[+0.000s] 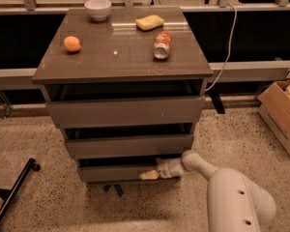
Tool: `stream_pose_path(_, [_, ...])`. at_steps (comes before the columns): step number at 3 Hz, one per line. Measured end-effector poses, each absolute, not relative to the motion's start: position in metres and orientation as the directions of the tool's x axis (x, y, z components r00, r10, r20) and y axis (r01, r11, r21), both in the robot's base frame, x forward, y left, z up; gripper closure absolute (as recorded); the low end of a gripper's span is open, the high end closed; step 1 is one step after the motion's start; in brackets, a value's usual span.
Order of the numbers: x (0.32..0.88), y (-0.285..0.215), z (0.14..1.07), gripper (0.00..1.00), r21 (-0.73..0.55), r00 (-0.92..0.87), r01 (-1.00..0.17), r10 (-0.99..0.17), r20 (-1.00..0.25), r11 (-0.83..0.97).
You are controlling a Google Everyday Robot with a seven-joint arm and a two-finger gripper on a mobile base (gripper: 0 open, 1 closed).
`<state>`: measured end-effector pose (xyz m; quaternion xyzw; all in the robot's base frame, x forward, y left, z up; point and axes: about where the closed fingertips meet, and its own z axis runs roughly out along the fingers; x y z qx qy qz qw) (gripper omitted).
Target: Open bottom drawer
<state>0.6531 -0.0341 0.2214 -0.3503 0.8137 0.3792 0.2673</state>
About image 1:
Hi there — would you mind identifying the grey bottom drawer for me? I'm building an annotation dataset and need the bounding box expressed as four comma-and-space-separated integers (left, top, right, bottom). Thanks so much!
77, 159, 157, 183

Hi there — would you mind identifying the white cable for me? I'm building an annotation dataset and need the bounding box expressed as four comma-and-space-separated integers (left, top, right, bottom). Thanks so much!
205, 3, 239, 93

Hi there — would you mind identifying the grey drawer cabinet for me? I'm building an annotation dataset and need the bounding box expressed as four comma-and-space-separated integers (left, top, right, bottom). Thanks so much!
31, 6, 215, 188

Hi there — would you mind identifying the grey top drawer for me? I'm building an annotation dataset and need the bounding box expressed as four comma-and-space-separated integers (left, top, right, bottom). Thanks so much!
46, 97, 204, 129

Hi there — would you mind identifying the yellow sponge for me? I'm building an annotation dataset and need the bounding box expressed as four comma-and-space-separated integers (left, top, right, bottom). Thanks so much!
135, 14, 164, 31

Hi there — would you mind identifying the grey drawer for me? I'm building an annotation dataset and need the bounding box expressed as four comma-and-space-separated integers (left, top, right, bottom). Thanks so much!
65, 134, 193, 159
46, 97, 204, 129
77, 159, 157, 183

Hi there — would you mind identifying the blue tape cross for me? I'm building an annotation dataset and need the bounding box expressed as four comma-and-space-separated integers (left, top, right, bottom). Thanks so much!
102, 184, 124, 197

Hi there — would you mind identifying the cardboard box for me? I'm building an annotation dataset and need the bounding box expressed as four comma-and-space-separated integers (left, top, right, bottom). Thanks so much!
258, 80, 290, 155

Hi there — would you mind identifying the white bowl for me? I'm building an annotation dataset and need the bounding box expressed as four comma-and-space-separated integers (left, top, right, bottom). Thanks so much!
84, 0, 111, 21

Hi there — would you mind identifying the grey middle drawer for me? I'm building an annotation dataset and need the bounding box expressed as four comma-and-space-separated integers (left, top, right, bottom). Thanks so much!
65, 134, 193, 159

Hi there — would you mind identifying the orange fruit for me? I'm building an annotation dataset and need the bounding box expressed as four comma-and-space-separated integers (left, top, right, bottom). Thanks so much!
64, 36, 81, 52

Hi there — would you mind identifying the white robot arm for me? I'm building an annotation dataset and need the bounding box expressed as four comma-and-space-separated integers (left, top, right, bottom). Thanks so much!
139, 150, 276, 232

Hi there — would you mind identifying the red soda can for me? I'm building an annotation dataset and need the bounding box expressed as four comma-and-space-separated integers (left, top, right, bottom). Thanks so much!
154, 31, 172, 60

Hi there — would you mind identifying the black chair leg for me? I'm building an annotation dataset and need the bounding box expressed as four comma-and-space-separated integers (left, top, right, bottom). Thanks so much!
0, 159, 41, 222

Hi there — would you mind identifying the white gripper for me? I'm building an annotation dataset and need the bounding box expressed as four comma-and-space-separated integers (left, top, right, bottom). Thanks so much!
139, 158, 186, 180

